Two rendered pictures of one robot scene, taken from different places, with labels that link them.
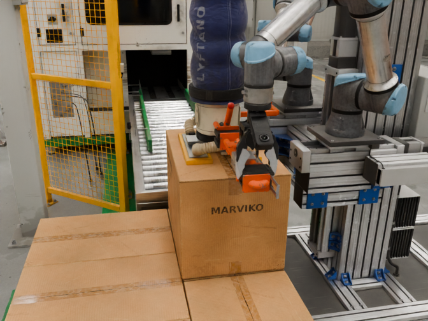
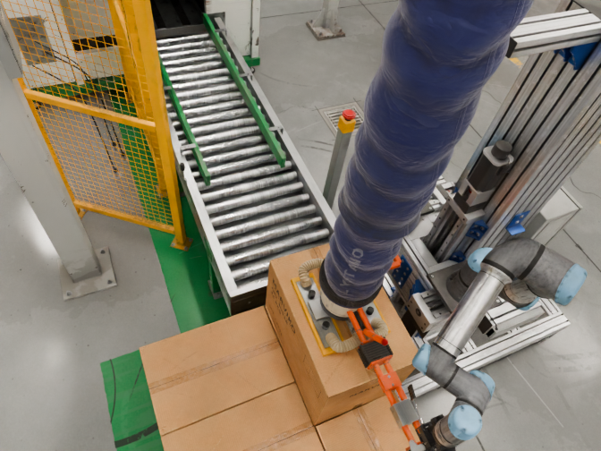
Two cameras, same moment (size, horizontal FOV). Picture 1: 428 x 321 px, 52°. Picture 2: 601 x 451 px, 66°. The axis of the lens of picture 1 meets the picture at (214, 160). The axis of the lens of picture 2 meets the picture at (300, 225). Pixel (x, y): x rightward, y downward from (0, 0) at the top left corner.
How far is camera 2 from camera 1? 1.50 m
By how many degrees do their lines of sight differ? 36
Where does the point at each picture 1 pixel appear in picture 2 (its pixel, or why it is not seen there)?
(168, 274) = (299, 419)
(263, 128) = not seen: outside the picture
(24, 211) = (71, 264)
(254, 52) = (465, 436)
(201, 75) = (344, 290)
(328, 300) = not seen: hidden behind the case
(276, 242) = not seen: hidden behind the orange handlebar
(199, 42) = (348, 269)
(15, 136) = (46, 208)
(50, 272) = (190, 438)
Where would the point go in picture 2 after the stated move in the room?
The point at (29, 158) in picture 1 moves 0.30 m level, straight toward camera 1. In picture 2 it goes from (68, 223) to (91, 265)
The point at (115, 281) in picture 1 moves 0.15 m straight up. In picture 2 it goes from (256, 438) to (257, 429)
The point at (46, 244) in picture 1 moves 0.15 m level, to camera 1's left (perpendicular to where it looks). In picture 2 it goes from (166, 393) to (129, 399)
